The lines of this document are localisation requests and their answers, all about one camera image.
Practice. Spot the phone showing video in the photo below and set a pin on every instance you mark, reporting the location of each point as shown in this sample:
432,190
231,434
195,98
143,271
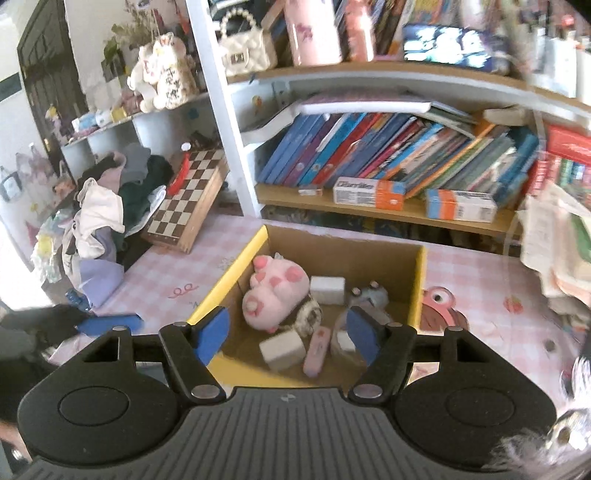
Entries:
443,44

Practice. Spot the white block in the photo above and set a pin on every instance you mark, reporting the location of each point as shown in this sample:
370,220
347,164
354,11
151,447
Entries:
281,350

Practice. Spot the dark wooden door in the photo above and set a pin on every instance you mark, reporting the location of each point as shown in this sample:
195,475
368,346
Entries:
51,92

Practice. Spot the pink cup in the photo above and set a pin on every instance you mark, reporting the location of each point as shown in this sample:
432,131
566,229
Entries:
311,32

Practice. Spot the pink plush pig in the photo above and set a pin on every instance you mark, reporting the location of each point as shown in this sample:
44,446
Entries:
272,286

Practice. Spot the stack of papers and books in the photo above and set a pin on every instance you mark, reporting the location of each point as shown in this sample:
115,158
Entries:
549,230

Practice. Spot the blue-grey toy car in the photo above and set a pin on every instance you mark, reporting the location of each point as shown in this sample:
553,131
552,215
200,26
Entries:
371,295

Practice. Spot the row of children's books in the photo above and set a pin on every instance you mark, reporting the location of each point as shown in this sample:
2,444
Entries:
369,147

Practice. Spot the red plastic toy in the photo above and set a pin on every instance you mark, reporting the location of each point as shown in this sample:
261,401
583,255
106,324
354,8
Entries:
179,180

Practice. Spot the wooden chessboard box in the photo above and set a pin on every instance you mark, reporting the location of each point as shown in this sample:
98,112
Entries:
184,207

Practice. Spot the toothpaste box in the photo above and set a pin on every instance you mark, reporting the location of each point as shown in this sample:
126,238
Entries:
369,193
461,206

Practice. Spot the cream wristwatch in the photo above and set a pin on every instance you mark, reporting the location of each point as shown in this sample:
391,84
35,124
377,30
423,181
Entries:
308,318

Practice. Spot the grey tape roll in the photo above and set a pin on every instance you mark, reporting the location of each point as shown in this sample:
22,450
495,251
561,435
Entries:
342,344

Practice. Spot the dried plant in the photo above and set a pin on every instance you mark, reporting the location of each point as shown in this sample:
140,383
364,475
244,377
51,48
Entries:
138,27

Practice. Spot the pink case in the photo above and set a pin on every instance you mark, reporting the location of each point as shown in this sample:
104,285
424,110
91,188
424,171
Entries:
316,353

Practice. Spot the white bookshelf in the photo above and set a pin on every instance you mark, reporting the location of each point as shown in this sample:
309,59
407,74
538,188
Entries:
221,138

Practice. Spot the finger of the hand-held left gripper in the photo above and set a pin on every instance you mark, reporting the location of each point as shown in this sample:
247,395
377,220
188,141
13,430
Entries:
108,324
78,300

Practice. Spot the grey fluffy pompom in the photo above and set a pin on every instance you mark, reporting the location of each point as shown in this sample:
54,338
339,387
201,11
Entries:
531,445

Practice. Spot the white charger plug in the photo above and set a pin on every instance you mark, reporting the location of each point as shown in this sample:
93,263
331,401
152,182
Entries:
327,289

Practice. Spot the pink checked tablecloth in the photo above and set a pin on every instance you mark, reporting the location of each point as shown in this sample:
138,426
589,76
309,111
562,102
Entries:
489,295

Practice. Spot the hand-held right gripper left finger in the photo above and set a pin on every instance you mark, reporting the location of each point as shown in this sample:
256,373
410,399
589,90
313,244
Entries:
213,332

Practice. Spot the white lamp bar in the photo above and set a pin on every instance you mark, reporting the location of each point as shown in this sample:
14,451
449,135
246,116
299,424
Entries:
360,106

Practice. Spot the white pen holder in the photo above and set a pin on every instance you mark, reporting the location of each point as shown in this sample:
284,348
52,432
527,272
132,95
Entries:
561,64

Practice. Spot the pile of clothes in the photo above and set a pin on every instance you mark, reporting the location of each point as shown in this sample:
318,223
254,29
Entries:
97,217

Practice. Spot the white quilted handbag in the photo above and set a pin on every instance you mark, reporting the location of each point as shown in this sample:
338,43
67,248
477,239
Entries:
242,50

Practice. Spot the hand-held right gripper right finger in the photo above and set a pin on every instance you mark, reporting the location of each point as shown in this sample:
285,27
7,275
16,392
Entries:
362,334

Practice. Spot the yellow cardboard box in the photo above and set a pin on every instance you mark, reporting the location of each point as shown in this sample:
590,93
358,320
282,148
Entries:
351,258

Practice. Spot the red box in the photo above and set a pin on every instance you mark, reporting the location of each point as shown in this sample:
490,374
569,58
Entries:
570,143

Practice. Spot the row of upright books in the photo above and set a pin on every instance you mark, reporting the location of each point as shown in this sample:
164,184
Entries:
392,27

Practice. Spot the pink bottle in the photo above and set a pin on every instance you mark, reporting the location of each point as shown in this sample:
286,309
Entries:
359,32

